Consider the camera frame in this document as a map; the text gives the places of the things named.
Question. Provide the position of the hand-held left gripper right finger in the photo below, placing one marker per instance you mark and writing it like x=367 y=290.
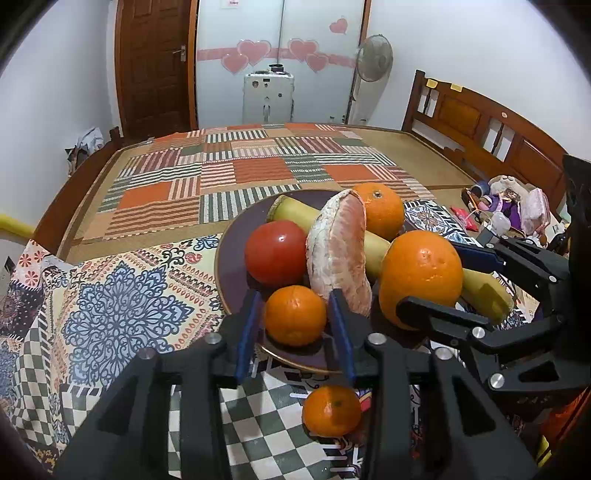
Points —
x=341 y=337

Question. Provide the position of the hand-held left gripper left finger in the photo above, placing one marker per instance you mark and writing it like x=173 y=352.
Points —
x=247 y=332

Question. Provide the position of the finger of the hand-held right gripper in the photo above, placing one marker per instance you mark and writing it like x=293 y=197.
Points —
x=478 y=258
x=438 y=316

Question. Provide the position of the large orange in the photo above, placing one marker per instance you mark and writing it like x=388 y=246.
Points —
x=379 y=210
x=422 y=277

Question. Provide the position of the small mandarin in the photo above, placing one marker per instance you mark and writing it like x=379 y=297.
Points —
x=295 y=315
x=331 y=410

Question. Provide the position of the purple plate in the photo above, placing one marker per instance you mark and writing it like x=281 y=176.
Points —
x=231 y=277

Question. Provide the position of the red tomato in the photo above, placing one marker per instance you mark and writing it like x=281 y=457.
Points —
x=276 y=251

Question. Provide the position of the peeled pomelo segment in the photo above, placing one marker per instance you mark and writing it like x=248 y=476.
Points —
x=339 y=249

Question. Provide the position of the pile of small clutter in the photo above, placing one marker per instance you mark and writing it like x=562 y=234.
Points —
x=508 y=203

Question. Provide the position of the woven bed mat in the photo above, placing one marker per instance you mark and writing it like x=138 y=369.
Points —
x=429 y=157

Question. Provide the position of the patterned checkered cloth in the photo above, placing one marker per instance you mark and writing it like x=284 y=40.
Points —
x=124 y=300

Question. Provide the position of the wooden bed headboard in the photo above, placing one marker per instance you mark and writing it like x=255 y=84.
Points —
x=466 y=120

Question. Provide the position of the striped patchwork blanket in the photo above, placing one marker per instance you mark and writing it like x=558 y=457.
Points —
x=249 y=170

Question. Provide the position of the standing fan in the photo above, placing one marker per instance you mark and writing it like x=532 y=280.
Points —
x=375 y=57

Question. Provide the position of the white appliance by wardrobe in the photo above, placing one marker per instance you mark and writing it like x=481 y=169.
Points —
x=268 y=97

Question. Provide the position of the yellow foam tube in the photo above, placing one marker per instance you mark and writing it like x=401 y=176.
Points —
x=16 y=226

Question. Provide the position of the brown wooden door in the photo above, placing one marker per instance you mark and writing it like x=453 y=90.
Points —
x=152 y=60

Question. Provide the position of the wooden wardrobe with heart stickers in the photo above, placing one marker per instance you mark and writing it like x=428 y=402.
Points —
x=277 y=27

